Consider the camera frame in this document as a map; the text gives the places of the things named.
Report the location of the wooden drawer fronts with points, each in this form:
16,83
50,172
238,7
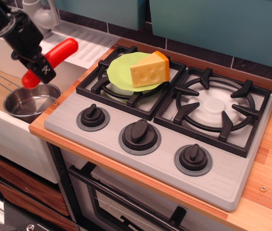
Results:
34,194

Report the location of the grey toy faucet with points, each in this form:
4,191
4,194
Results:
44,19

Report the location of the black stove knob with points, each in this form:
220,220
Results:
139,138
193,160
93,118

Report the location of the grey toy stove top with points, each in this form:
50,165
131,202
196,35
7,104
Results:
222,185

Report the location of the black left stove knob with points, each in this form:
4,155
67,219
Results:
93,118

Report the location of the black right stove knob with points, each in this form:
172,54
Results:
193,160

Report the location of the small stainless steel pot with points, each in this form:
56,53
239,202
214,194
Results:
28,104

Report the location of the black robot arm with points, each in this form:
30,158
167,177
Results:
18,30

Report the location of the red toy sausage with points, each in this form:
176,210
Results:
55,56

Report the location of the yellow toy cheese wedge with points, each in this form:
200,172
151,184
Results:
150,70

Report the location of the black right burner grate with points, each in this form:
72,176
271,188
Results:
222,112

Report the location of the white toy sink unit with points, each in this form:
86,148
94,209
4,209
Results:
17,144

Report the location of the light green plastic plate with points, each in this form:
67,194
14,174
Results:
119,72

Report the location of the black left burner grate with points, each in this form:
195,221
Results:
141,103

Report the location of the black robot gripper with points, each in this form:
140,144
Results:
24,38

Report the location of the black oven door handle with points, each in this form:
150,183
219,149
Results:
84,175

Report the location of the black burner grate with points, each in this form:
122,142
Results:
222,112
141,103

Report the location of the black middle stove knob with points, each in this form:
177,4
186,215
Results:
139,138

